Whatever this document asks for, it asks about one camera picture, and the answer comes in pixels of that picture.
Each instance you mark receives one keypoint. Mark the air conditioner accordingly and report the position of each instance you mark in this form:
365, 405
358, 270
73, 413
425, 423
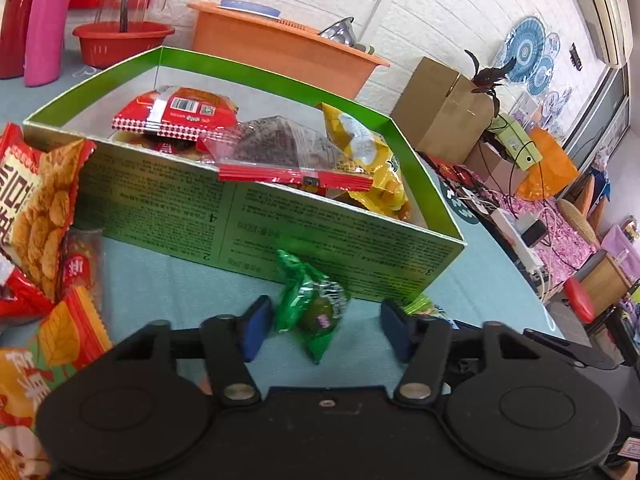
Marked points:
609, 25

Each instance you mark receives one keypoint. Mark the orange green snack bag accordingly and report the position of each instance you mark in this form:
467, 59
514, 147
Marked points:
68, 339

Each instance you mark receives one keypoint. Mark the red thermos jug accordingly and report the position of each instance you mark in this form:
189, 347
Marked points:
14, 29

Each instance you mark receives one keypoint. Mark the orange plastic basin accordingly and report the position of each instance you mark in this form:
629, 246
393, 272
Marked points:
285, 48

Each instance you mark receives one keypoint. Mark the dark red plant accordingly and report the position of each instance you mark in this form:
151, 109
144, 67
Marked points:
486, 80

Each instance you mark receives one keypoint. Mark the yellow chips bag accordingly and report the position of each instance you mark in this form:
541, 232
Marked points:
387, 194

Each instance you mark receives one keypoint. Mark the small red wrapped candy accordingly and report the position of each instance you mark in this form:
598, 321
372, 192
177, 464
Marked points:
82, 260

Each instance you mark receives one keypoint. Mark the steel bowl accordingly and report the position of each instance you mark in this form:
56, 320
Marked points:
341, 32

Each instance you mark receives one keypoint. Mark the white power strip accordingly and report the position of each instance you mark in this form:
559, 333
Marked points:
506, 224

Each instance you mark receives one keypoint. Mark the green cardboard box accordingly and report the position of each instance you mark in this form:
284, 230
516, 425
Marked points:
181, 208

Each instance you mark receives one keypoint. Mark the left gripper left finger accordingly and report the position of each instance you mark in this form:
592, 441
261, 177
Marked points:
229, 343

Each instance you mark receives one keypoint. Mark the pink thermos bottle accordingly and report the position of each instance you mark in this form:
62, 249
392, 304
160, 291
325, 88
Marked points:
44, 42

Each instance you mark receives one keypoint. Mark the blue round wall decoration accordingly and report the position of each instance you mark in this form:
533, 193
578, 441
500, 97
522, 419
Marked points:
523, 48

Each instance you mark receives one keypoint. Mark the red peanut snack bag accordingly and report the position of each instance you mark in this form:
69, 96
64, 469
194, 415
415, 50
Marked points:
38, 198

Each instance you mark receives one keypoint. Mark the clear red-edged dates bag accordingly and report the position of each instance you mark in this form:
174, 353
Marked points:
277, 150

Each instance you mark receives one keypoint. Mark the red plastic basket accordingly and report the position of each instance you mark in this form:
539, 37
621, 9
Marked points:
103, 45

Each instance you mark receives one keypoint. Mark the dark blue white snack pack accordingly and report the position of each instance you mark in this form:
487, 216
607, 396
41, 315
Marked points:
22, 455

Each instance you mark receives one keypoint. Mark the brown cardboard box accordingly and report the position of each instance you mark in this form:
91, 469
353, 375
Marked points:
440, 114

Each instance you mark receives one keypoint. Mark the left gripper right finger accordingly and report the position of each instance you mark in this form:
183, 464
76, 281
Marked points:
422, 344

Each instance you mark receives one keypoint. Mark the blue lidded bowl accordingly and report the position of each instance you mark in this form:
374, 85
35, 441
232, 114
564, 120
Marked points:
251, 8

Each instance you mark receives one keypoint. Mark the red checkered snack pack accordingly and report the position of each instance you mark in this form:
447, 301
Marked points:
176, 113

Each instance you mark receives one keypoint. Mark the green candy pack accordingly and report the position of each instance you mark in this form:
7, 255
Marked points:
311, 305

